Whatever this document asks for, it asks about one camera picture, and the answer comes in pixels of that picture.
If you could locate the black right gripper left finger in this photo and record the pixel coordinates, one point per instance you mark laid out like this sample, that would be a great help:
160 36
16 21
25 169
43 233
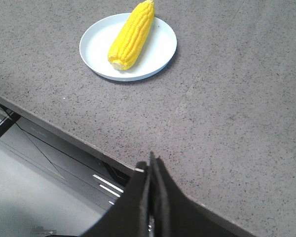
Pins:
128 217

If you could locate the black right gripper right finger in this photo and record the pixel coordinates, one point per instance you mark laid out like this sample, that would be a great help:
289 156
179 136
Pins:
175 215

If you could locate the yellow corn cob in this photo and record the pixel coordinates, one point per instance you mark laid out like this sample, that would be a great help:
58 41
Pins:
127 46

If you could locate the white round plate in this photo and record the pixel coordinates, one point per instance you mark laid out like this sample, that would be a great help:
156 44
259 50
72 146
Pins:
157 52

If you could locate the grey base frame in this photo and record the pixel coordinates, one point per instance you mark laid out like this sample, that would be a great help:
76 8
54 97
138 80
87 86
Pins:
79 170

